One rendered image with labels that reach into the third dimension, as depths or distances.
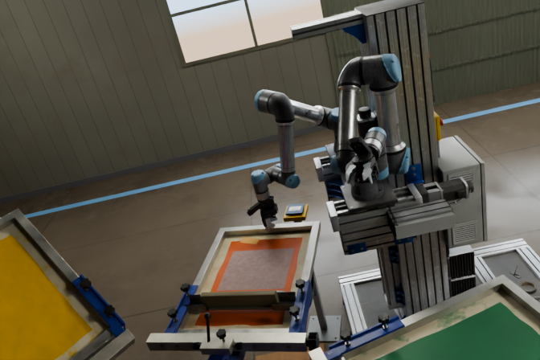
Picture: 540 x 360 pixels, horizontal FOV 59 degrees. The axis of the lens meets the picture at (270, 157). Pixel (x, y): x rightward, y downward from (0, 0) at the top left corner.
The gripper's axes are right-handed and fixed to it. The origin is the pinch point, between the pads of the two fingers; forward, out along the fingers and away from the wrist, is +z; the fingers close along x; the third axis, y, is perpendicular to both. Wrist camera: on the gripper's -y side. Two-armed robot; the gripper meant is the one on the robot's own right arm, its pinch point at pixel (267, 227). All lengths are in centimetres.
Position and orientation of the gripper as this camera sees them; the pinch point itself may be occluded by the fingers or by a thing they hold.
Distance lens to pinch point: 270.0
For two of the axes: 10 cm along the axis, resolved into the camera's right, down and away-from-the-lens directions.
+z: 2.3, 8.8, 4.3
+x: 2.0, -4.7, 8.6
